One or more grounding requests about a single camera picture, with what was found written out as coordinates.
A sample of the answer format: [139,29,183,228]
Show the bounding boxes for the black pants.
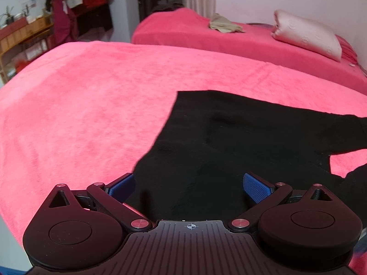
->
[128,91,366,220]

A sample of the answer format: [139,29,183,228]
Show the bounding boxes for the pink bed blanket near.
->
[1,42,366,274]

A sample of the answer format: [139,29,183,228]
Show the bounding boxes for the red folded blanket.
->
[336,35,358,65]

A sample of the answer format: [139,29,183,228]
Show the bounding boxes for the pale pink pillow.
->
[272,9,342,62]

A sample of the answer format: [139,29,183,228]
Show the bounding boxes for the beige cloth on bed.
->
[208,13,245,33]

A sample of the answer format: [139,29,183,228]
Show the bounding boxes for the wooden shelf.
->
[1,14,56,85]

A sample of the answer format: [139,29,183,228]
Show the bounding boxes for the pink bed far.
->
[132,8,366,94]

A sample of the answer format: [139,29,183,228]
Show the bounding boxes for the hanging clothes rack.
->
[45,0,113,45]

